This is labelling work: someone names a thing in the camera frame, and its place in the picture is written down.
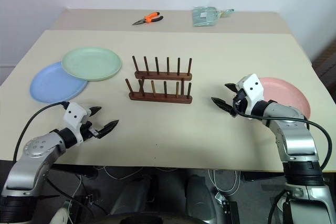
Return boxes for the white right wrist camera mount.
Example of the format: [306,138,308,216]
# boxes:
[235,73,265,115]

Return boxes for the green plate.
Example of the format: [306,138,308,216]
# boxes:
[61,46,123,82]

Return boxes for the wooden dish rack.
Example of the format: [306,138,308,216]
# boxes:
[125,55,194,105]

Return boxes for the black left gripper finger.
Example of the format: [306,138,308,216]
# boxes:
[98,119,120,138]
[88,106,102,118]

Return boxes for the orange handled pliers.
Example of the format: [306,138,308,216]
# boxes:
[132,12,164,26]

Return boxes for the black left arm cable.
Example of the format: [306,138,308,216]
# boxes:
[12,101,70,162]

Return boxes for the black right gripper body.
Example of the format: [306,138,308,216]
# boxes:
[232,89,249,116]

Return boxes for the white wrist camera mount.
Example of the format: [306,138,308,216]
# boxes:
[235,73,265,115]
[64,102,91,143]

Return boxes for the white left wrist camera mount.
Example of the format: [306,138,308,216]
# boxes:
[64,102,91,143]

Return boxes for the pink plate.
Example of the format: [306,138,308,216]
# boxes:
[258,77,312,120]

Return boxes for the blue plate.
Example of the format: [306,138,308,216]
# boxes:
[29,61,89,104]

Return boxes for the dark rounded robot leg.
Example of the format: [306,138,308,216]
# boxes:
[185,174,226,224]

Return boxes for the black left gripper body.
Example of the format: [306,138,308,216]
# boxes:
[79,121,103,141]

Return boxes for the white cable under table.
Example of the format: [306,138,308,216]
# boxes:
[208,168,242,197]

